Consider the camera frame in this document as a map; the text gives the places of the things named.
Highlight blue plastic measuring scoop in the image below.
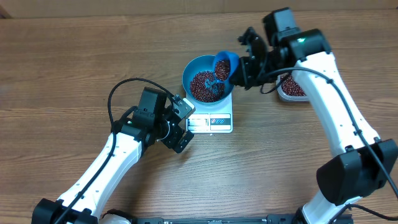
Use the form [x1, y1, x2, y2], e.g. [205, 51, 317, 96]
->
[213, 51, 239, 83]

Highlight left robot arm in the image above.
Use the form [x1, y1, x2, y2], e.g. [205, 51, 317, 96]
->
[32, 87, 195, 223]

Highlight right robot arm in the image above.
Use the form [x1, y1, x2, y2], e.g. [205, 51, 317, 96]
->
[229, 7, 397, 223]

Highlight white digital kitchen scale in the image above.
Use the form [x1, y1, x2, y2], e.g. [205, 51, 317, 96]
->
[186, 93, 233, 134]

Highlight blue metal bowl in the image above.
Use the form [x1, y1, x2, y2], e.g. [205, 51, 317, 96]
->
[182, 55, 234, 102]

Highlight clear plastic food container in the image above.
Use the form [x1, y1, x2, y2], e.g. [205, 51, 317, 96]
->
[276, 73, 309, 103]

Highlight red beans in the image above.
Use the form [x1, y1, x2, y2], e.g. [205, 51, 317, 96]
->
[189, 71, 225, 103]

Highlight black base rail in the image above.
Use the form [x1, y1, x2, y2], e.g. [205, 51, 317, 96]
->
[99, 208, 354, 224]

